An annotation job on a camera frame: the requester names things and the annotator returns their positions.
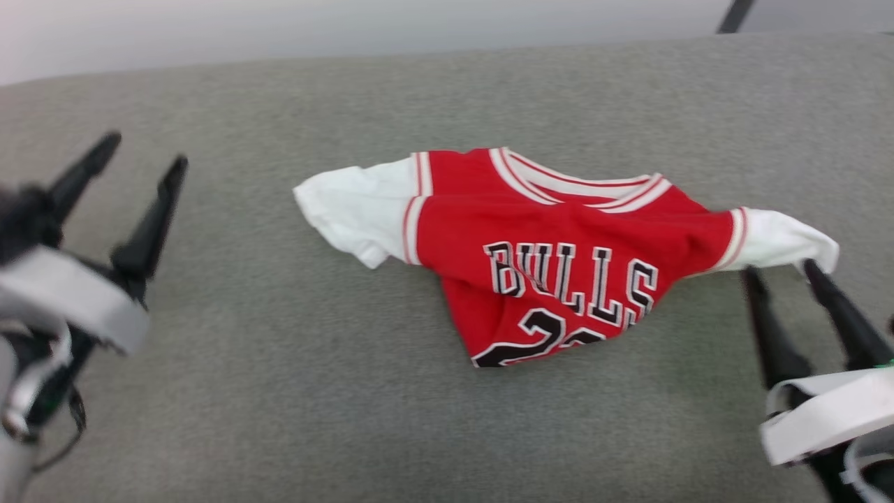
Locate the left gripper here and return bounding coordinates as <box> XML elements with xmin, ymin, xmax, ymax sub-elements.
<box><xmin>0</xmin><ymin>131</ymin><xmax>189</xmax><ymax>428</ymax></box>

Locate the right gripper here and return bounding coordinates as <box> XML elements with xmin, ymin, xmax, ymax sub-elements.
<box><xmin>742</xmin><ymin>258</ymin><xmax>894</xmax><ymax>503</ymax></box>

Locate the red Bulls basketball jersey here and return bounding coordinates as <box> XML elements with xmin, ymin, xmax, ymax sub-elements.
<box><xmin>293</xmin><ymin>147</ymin><xmax>840</xmax><ymax>369</ymax></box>

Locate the thin black cable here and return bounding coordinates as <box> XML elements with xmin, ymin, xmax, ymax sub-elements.
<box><xmin>31</xmin><ymin>386</ymin><xmax>89</xmax><ymax>473</ymax></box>

